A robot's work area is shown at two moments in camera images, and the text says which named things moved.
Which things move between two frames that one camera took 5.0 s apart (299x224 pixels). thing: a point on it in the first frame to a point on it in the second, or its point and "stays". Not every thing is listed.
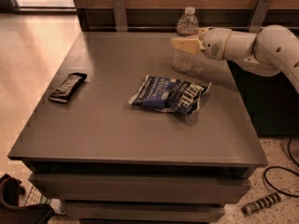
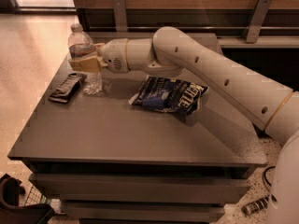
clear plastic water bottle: [187, 27] to [81, 45]
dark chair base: [10, 210] stays
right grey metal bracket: [261, 10] stays
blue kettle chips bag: [169, 94] stays
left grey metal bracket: [121, 16] stays
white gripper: [215, 43] to [114, 56]
